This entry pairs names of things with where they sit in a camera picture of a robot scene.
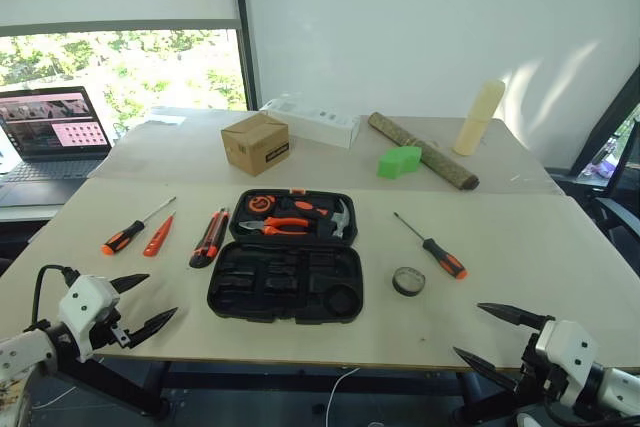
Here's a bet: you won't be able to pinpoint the orange voltage tester pen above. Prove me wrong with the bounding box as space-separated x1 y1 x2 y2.
142 212 177 258

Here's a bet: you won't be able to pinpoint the silver shaft orange screwdriver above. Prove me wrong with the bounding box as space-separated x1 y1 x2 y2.
100 196 178 256

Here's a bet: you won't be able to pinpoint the orange black tape measure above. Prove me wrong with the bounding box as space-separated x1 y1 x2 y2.
247 193 274 214

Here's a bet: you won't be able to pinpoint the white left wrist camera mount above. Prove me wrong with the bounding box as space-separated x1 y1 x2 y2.
58 275 122 364

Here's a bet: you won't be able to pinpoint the thin white cable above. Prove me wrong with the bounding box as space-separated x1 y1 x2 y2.
324 366 362 427

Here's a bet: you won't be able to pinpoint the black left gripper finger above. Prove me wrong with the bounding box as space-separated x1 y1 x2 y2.
109 273 151 294
126 306 180 350

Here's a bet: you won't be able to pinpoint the orange black utility knife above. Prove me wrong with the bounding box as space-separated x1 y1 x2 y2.
188 207 232 269

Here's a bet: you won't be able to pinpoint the green plastic block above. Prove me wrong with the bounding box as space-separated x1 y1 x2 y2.
376 144 424 180

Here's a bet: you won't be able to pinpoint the long white carton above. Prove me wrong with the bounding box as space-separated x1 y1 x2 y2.
259 98 362 150

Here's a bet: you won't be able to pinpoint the black tool case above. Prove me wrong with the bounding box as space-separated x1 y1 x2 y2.
205 188 365 326

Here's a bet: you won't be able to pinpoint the brown cardboard box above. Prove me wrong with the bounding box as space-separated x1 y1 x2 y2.
220 112 292 178

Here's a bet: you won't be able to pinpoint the open dark laptop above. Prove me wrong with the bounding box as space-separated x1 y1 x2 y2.
0 85 113 209

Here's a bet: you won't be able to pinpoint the steel claw hammer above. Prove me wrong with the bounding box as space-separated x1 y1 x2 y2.
293 198 354 241

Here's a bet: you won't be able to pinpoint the black slanted window frame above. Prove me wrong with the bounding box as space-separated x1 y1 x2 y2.
569 62 640 176

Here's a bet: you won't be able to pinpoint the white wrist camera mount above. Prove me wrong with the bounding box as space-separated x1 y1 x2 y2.
58 275 122 364
533 319 600 406

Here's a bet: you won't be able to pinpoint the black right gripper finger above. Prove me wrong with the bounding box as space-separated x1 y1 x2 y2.
476 302 556 332
452 346 524 394

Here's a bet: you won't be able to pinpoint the dark upright window post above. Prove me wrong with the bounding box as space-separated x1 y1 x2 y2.
232 0 262 112

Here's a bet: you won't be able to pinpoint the black electrical tape roll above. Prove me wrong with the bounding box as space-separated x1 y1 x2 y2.
391 266 427 297

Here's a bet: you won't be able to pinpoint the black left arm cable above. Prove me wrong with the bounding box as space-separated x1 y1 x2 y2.
30 264 81 334

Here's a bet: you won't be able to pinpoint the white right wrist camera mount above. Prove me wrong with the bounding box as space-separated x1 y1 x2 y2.
533 319 600 406

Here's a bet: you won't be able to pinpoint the orange handled pliers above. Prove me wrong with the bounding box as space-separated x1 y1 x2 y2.
237 216 322 237

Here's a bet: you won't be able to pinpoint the dark shaft orange screwdriver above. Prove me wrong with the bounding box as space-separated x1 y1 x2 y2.
392 211 469 281

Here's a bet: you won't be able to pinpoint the brown rolled mat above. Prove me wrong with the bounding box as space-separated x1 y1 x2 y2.
367 111 481 192

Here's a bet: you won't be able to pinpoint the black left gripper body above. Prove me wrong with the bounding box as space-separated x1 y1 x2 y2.
90 306 134 349

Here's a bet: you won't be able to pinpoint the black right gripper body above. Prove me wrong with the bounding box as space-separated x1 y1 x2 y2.
517 316 564 401

